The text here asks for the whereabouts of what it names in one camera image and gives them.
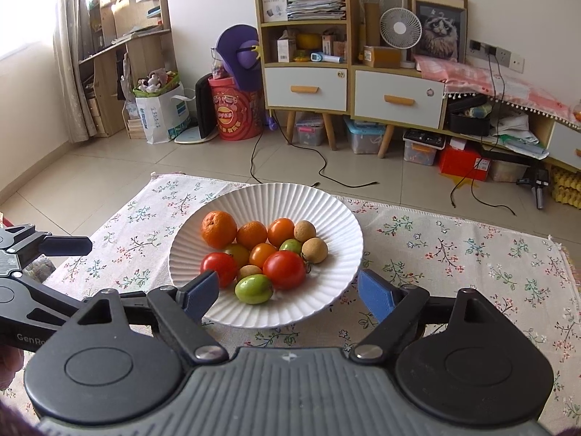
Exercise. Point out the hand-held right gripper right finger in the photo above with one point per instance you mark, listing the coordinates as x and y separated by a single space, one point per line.
376 293

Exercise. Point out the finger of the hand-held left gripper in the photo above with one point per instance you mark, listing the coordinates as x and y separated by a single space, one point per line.
68 245
36 296

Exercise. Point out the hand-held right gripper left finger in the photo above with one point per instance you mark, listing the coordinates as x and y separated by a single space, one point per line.
202 293

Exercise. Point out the red tomato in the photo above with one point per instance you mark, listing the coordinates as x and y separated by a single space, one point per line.
284 269
219 269

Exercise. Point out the tan longan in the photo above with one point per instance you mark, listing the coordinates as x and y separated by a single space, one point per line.
315 250
304 230
248 271

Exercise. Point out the bright green tomato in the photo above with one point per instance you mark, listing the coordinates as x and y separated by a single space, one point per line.
253 288

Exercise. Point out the yellow-green tomato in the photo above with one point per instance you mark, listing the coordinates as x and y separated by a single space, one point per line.
237 254

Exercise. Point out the white ribbed plate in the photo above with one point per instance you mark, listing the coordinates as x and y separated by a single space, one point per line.
322 290

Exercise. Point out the large bumpy mandarin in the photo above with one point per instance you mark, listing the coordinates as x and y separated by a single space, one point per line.
219 229

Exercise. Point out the orange tomato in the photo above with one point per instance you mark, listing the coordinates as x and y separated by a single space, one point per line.
263 254
281 231

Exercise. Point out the smooth orange mandarin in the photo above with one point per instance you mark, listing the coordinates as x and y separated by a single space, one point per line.
252 235

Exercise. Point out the floral tablecloth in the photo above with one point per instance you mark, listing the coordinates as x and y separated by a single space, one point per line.
454 259

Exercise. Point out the clear storage box black lid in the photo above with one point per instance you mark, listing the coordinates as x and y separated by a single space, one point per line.
424 147

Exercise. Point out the red box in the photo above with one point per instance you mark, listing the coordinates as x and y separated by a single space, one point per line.
463 163

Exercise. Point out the blue-lidded clear storage box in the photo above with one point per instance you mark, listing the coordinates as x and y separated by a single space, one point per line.
365 136

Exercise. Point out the white round scale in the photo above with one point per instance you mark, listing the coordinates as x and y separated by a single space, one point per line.
190 136

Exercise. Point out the white paper bag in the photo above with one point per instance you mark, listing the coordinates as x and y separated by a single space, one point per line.
161 116

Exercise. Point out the clear plastic tub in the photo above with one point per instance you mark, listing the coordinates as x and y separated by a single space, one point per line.
506 170

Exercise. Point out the red printed bucket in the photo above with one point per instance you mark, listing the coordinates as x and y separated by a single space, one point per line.
233 111

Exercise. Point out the black flat panel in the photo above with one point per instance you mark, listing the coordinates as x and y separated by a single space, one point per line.
204 106

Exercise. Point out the plush toys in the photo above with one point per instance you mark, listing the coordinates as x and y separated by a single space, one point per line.
156 79

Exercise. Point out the beige curtain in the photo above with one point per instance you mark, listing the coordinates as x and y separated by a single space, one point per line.
72 54

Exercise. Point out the black handheld tool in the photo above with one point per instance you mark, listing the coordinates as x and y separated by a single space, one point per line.
538 186

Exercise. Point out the low wooden drawer cabinet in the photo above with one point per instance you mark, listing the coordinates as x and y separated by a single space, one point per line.
397 100

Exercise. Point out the black case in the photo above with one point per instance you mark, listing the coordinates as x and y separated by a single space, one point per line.
470 118

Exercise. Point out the wooden bookshelf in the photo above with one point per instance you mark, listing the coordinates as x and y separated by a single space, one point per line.
122 45

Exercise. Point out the tall wooden shelf cabinet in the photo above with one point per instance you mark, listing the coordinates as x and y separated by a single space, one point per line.
306 88

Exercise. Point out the white papers pile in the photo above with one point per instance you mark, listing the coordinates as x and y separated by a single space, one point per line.
522 134

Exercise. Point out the yellow egg trays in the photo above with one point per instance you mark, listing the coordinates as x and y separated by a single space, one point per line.
567 186

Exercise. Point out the brown cardboard box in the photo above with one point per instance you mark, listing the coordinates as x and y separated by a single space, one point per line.
381 57

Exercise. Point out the pink cloth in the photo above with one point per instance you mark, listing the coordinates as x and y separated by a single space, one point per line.
490 81

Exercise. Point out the white blue thermometer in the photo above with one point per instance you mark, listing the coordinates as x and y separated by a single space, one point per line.
324 57

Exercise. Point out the low wooden media stand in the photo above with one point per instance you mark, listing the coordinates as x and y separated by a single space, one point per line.
565 143

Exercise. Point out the purple plush hat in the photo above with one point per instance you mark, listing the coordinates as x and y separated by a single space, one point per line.
240 54

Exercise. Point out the white carton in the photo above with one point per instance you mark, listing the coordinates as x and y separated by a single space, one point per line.
286 47

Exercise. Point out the yellow round container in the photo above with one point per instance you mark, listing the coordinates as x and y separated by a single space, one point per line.
307 41

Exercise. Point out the white desk fan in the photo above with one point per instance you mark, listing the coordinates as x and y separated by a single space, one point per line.
401 27

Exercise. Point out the brown cardboard tube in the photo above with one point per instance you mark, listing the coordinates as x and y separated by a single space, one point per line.
372 22

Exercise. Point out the framed cat picture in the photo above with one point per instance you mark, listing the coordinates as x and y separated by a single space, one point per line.
440 27

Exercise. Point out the stack of papers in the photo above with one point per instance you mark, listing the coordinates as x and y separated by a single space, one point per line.
315 7

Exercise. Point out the white box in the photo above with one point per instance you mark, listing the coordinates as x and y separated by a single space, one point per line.
273 4

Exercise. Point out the wall power socket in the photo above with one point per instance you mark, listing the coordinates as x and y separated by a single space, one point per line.
497 52

